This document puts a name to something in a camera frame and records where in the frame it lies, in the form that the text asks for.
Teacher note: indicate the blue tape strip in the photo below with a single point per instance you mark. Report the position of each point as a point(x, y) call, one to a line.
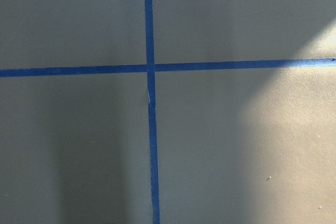
point(148, 24)
point(236, 65)

